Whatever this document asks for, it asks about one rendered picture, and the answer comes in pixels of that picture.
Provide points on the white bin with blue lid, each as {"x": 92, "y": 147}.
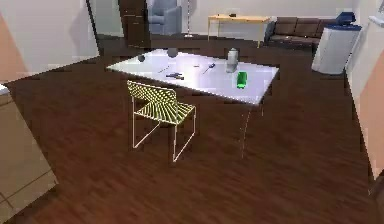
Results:
{"x": 335, "y": 46}

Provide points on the light wooden side table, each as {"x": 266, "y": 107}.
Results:
{"x": 238, "y": 19}

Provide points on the grey-blue armchair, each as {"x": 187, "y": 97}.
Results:
{"x": 165, "y": 20}

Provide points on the thin grey utensil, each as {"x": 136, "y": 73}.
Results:
{"x": 163, "y": 70}

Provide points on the white glossy dining table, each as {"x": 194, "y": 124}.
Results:
{"x": 213, "y": 78}

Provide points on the dark brown cabinet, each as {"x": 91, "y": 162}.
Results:
{"x": 135, "y": 23}

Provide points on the white floor lamp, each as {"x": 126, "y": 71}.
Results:
{"x": 189, "y": 18}

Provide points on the dark brown sofa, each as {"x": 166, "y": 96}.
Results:
{"x": 295, "y": 30}

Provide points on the grey cup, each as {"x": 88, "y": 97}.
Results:
{"x": 172, "y": 52}

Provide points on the green bottle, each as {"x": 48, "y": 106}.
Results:
{"x": 242, "y": 80}

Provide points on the dark grey ball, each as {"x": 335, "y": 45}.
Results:
{"x": 141, "y": 58}

